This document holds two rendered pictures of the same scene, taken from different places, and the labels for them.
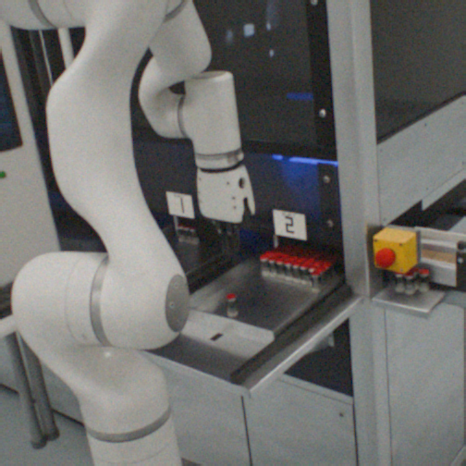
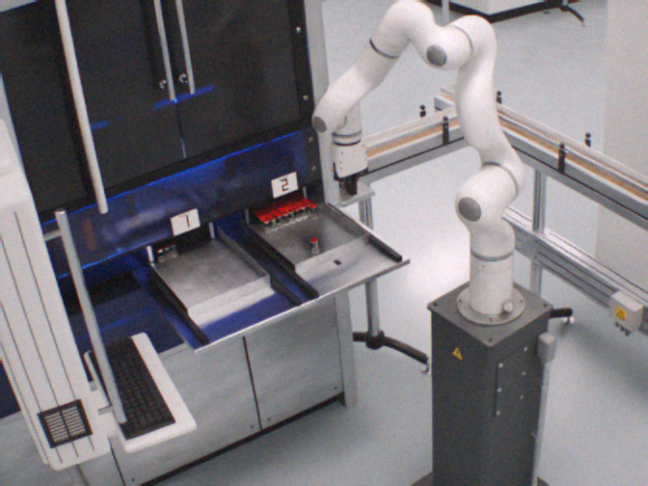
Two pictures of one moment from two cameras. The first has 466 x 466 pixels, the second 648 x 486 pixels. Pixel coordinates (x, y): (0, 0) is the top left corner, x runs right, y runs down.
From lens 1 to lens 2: 231 cm
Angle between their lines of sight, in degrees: 62
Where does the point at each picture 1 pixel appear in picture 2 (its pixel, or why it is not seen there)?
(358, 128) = not seen: hidden behind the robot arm
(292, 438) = (289, 347)
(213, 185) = (353, 151)
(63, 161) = (493, 122)
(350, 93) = (325, 78)
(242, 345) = (357, 254)
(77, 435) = not seen: outside the picture
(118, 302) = (521, 175)
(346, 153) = not seen: hidden behind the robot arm
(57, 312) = (507, 195)
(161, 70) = (372, 85)
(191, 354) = (351, 274)
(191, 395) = (197, 385)
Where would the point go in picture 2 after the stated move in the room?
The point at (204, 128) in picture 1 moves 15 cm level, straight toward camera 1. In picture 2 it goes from (357, 116) to (412, 119)
